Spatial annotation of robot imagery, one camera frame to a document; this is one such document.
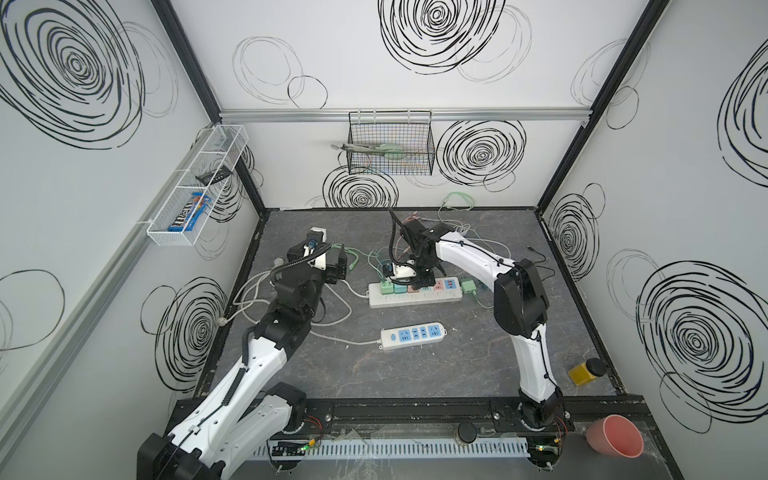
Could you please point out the pink plastic cup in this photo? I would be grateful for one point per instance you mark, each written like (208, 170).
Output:
(616, 436)

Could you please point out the black round knob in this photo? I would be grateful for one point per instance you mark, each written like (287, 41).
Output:
(466, 433)

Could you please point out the black wire basket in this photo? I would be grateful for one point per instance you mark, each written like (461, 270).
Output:
(391, 142)

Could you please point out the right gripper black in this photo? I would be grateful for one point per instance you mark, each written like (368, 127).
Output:
(421, 268)

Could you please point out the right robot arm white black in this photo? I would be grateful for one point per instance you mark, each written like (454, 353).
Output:
(520, 302)

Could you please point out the green kitchen tongs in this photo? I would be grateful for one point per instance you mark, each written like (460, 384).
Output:
(385, 150)

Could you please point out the white slotted cable duct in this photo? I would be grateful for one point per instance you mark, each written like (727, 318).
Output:
(440, 448)

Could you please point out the blue candy packet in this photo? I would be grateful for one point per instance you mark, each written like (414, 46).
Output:
(195, 206)

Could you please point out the black front rail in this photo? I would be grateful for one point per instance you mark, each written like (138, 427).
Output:
(504, 414)

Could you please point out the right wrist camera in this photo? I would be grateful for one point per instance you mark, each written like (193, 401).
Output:
(398, 273)

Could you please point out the green charger plug with cable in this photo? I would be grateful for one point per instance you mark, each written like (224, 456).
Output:
(372, 259)

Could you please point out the large multicolour power strip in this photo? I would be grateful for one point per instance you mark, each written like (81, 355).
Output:
(445, 290)

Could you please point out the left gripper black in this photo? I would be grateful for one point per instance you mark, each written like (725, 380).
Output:
(341, 264)

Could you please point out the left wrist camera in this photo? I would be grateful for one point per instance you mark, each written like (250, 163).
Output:
(315, 239)

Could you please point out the yellow jar black lid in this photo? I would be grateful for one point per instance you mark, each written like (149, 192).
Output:
(588, 371)

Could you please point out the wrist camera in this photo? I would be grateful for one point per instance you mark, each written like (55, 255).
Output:
(315, 239)
(398, 273)

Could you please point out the white wire shelf basket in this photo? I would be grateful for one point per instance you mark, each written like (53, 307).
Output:
(217, 145)

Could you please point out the small blue white power strip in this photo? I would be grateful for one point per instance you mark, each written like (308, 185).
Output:
(415, 335)

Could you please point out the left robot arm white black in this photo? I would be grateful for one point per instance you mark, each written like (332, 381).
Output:
(242, 412)

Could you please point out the black remote control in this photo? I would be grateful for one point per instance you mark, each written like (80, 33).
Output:
(214, 176)

